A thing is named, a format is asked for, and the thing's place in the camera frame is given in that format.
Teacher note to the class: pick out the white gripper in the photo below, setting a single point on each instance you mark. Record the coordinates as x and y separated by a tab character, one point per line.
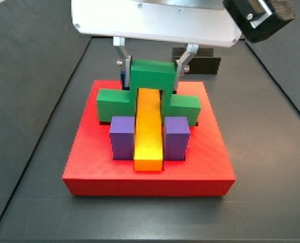
140	20

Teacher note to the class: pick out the green U-shaped block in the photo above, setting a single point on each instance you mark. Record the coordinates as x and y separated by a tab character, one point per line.
152	75

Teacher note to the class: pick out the black angle fixture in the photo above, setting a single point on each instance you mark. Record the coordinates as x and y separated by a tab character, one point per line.
203	64

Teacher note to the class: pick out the red base board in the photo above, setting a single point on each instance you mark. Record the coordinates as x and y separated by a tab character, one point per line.
94	174

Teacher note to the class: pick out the blue block left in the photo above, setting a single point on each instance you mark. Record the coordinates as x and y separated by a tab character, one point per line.
123	79

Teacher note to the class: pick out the yellow long block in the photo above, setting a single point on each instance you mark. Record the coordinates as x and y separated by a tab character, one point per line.
148	155

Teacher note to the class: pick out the purple block right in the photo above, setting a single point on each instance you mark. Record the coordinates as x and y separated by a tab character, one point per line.
123	133

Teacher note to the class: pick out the purple block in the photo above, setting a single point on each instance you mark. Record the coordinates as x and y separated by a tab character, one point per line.
176	137
123	133

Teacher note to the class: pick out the purple block left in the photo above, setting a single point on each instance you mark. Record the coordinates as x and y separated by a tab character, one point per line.
176	137

